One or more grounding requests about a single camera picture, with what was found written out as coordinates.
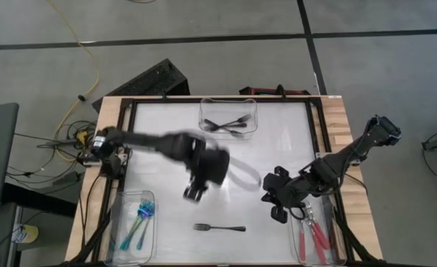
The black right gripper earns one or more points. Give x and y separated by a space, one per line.
283 191

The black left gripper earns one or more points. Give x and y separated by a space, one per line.
212 167

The clear plastic tray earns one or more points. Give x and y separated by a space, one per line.
329 259
222 107
129 207

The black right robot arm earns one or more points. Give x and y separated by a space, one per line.
351 152

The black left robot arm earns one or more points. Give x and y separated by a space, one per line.
144 140

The white work mat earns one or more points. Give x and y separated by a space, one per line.
173 230

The red and black case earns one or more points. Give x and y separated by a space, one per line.
259 91

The yellow plug power strip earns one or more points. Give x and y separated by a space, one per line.
81 136

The yellow and white container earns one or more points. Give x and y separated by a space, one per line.
29 233

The black metal table frame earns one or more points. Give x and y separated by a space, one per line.
188 99

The black frame clamp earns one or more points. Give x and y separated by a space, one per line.
281 92
164 97

